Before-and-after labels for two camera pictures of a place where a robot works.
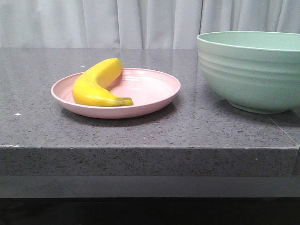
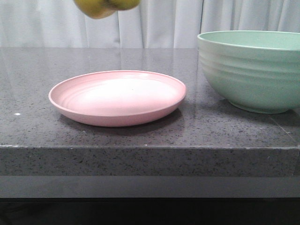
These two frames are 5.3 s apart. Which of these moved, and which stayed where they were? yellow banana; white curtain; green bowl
Moved: yellow banana
Stayed: white curtain; green bowl
